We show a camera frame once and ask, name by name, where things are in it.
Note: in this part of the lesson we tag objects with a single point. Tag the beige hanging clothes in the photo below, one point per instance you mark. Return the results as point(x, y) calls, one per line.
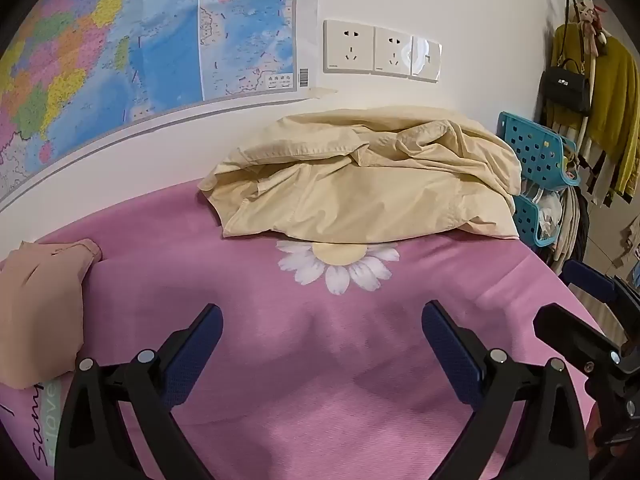
point(562, 230)

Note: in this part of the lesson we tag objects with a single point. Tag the white wall switch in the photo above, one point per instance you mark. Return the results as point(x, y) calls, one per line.
point(427, 57)

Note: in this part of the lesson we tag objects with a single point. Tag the blue plastic basket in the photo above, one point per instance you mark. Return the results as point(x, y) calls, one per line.
point(525, 215)
point(530, 145)

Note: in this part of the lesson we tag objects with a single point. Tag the pink plush toy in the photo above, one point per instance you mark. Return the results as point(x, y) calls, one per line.
point(592, 30)

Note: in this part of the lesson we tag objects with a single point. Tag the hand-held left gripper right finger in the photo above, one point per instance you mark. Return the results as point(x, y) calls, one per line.
point(445, 340)

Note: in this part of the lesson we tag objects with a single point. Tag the white wall socket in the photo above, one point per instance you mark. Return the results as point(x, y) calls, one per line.
point(350, 45)
point(394, 52)

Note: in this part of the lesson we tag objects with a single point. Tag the colourful wall map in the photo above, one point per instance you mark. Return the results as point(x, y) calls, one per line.
point(75, 60)

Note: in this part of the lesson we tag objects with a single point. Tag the beige tape strip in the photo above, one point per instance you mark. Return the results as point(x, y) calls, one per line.
point(322, 92)

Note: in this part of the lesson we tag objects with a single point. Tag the yellow hanging sweater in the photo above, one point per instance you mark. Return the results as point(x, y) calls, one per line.
point(620, 90)

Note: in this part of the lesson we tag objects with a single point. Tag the black handbag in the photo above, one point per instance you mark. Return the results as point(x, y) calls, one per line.
point(565, 85)

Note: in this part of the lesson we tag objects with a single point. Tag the cream large garment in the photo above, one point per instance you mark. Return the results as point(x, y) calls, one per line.
point(350, 190)

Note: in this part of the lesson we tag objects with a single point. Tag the peach cloth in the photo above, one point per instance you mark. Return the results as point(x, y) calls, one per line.
point(35, 310)

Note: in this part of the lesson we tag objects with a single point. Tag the pink daisy print bedsheet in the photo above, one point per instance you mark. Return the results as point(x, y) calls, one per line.
point(300, 360)

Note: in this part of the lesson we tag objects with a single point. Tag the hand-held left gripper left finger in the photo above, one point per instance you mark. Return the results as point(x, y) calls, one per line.
point(207, 330)

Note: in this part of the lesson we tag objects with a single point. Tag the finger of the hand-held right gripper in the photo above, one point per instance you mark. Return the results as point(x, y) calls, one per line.
point(590, 280)
point(570, 332)

